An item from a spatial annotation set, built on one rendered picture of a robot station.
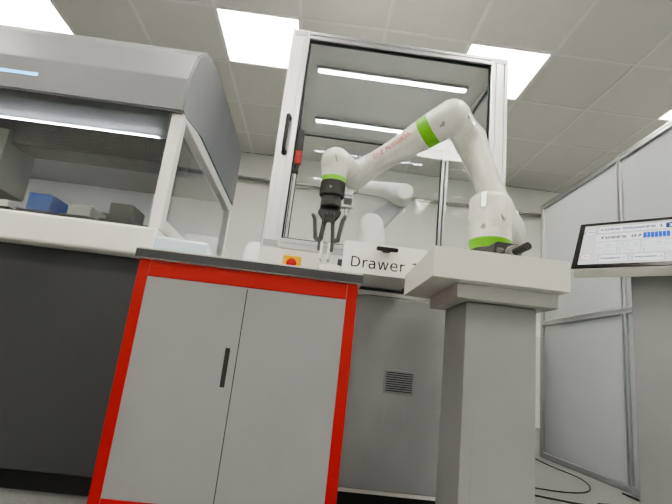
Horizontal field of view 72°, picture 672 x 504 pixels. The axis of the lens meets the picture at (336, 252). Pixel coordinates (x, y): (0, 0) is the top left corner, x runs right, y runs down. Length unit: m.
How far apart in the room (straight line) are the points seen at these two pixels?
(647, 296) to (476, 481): 1.01
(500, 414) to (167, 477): 0.86
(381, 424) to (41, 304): 1.30
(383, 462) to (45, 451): 1.15
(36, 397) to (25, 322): 0.26
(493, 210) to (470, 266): 0.27
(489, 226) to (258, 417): 0.85
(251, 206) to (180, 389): 4.21
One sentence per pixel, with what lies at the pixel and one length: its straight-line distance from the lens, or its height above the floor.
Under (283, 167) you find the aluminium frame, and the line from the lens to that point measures 2.01.
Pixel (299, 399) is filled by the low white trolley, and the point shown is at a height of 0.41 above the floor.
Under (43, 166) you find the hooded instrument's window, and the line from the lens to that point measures 1.98.
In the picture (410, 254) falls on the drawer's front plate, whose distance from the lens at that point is 1.61.
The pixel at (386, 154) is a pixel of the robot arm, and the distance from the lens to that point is 1.75.
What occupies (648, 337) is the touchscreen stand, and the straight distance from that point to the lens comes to 2.00.
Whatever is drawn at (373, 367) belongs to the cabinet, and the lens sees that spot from 1.86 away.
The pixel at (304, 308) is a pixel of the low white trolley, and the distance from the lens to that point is 1.26.
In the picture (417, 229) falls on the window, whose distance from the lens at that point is 2.00.
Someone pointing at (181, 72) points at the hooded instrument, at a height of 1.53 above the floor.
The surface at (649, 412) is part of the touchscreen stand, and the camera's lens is 1.99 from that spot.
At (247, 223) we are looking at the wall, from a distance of 5.31.
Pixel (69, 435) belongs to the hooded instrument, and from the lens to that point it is 1.84.
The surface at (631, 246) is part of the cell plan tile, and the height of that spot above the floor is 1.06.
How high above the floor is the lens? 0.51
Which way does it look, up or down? 14 degrees up
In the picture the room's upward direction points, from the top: 7 degrees clockwise
